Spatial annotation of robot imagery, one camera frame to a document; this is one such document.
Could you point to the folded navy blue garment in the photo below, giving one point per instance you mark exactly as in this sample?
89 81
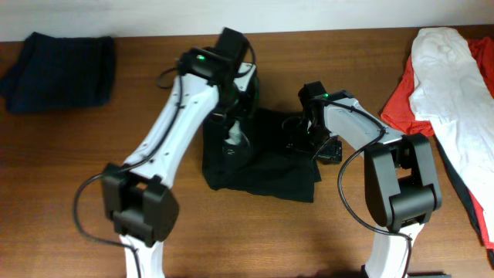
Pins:
60 73

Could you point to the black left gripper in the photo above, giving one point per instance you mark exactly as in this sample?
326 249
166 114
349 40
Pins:
231 144

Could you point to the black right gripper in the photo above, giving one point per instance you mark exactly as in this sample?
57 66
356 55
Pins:
330 150

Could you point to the black shorts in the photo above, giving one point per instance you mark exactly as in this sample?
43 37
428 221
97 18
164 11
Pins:
262 160

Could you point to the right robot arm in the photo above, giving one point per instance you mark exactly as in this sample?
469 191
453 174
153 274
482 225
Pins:
400 179

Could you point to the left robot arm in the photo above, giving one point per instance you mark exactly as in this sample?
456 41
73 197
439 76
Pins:
214 83

